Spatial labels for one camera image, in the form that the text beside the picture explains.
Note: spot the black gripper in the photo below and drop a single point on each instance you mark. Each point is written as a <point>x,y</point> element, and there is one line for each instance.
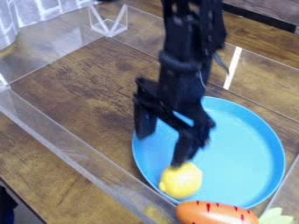
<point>173,99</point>

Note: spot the yellow toy lemon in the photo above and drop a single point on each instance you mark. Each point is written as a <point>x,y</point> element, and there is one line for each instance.
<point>181,182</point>

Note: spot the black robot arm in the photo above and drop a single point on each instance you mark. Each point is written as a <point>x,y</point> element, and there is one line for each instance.
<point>194,36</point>

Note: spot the blue round plastic tray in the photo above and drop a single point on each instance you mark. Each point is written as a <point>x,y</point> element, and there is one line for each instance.
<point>244,161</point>

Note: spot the orange toy carrot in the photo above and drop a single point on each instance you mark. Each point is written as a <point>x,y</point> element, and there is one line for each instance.
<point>201,212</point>

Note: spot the dark baseboard strip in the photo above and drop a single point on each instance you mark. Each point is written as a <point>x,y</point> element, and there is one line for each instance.
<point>260,18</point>

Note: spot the white brick pattern curtain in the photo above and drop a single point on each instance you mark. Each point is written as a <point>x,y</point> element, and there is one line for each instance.
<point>19,13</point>

